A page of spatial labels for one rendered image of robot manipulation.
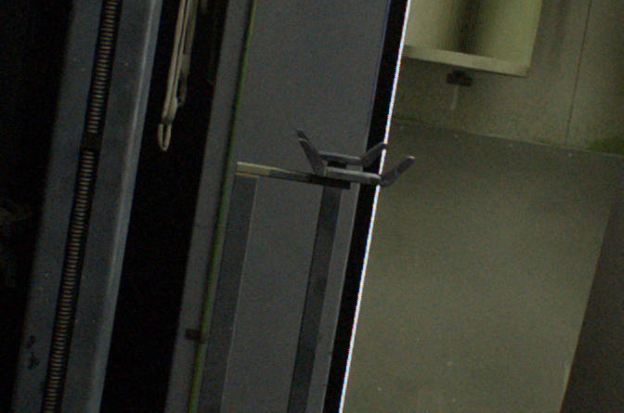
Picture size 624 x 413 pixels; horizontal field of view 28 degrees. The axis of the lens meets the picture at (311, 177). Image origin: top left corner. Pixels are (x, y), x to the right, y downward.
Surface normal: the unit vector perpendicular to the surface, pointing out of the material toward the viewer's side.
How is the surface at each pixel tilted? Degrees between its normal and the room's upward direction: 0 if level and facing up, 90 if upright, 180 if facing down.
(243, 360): 90
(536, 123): 90
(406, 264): 57
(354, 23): 90
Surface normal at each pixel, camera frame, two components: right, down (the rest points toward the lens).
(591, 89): 0.03, 0.07
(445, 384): 0.11, -0.47
